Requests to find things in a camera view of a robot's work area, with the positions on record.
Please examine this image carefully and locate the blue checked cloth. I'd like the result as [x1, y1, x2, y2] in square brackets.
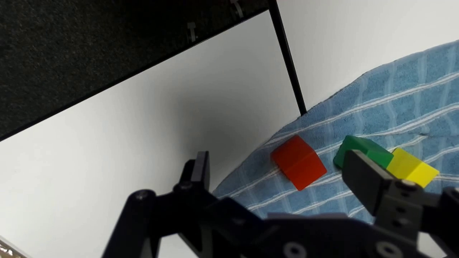
[212, 40, 459, 226]

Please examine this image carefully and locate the red wooden block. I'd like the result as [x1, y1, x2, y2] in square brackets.
[269, 134, 328, 192]

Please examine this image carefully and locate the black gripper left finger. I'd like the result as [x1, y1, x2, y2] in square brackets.
[102, 150, 269, 258]

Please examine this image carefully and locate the yellow wooden block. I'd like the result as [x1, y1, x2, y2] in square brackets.
[386, 147, 440, 189]

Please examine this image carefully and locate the green wooden block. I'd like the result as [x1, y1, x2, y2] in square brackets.
[332, 134, 394, 170]

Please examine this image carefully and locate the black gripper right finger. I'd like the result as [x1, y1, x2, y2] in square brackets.
[340, 147, 459, 258]

